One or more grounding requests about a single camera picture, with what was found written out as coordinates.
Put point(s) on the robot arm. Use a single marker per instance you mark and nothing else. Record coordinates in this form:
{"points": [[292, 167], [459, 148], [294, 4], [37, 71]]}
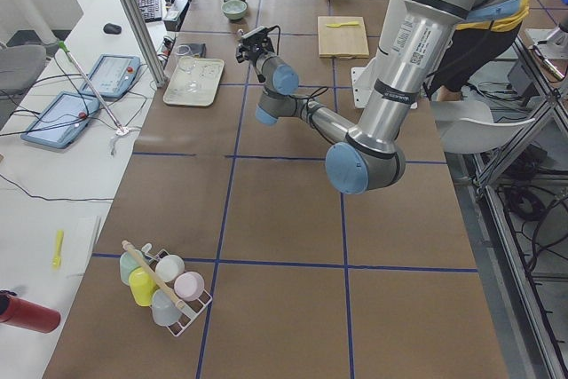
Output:
{"points": [[364, 155]]}

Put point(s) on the teach pendant tablet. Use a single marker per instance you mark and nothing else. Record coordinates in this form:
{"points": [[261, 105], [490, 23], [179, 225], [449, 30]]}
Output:
{"points": [[113, 75], [62, 121]]}

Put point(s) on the cream plastic tray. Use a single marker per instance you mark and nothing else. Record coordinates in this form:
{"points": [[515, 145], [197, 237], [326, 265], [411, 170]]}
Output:
{"points": [[207, 73]]}

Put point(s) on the yellow-green plastic cup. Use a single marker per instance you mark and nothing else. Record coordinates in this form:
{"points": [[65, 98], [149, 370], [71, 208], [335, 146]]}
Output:
{"points": [[142, 287]]}

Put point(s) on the teach pendant tablet far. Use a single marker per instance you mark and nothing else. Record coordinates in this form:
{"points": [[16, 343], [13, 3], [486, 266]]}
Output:
{"points": [[113, 75]]}

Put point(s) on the black computer mouse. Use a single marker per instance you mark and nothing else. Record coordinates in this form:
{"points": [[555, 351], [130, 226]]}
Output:
{"points": [[112, 29]]}

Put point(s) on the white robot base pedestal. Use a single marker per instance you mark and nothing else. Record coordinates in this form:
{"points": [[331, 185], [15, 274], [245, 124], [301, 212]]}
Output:
{"points": [[363, 82]]}

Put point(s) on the mint green plastic cup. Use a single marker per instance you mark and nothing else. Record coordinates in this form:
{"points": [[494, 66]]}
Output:
{"points": [[127, 265]]}

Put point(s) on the dark grey folded cloth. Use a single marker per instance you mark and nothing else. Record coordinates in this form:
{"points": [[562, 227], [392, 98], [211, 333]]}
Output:
{"points": [[198, 50]]}

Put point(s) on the white chair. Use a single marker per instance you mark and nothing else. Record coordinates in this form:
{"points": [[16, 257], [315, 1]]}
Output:
{"points": [[467, 127]]}

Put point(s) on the aluminium frame post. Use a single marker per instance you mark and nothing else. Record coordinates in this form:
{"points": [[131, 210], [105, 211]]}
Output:
{"points": [[145, 43]]}

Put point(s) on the white plastic cup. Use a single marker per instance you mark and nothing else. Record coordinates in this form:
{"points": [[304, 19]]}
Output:
{"points": [[169, 268]]}

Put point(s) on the person in yellow shirt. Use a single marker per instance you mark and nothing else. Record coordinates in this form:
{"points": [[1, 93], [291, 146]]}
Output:
{"points": [[473, 46]]}

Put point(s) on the white wire cup rack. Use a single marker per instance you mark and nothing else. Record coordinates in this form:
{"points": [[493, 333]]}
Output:
{"points": [[193, 309]]}

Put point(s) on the red water bottle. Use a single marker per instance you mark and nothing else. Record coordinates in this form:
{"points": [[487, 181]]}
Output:
{"points": [[21, 313]]}

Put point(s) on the teach pendant tablet near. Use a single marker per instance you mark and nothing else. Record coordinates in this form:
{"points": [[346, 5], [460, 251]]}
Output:
{"points": [[62, 121]]}

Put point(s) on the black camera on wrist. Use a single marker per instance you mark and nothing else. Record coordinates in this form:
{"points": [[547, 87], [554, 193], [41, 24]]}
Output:
{"points": [[256, 36]]}

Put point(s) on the pink plastic cup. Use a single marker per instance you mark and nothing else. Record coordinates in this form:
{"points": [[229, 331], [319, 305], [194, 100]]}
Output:
{"points": [[189, 286]]}

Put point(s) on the black keyboard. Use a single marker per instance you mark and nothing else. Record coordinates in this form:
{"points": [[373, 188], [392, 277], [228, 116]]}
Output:
{"points": [[151, 10]]}

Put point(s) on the bamboo cutting board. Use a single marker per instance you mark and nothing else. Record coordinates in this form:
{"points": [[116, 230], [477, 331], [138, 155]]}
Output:
{"points": [[347, 43]]}

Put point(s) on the pale grey plastic cup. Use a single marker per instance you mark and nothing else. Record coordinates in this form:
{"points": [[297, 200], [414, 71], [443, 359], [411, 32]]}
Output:
{"points": [[164, 312]]}

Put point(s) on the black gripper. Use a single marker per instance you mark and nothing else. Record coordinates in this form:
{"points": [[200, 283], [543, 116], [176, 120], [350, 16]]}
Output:
{"points": [[251, 54]]}

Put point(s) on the green bowl with ice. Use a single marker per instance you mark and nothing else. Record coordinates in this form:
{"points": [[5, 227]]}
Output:
{"points": [[234, 9]]}

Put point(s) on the clear wine glass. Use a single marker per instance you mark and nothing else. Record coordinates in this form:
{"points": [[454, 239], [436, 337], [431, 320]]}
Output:
{"points": [[186, 62]]}

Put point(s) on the wooden rack handle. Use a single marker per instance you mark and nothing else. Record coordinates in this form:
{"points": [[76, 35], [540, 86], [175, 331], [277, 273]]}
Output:
{"points": [[153, 273]]}

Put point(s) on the yellow plastic spoon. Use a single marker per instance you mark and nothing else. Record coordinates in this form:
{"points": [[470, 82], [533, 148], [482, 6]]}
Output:
{"points": [[56, 258]]}

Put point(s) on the yellow plastic knife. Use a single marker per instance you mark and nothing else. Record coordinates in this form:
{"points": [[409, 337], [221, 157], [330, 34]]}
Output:
{"points": [[343, 24]]}

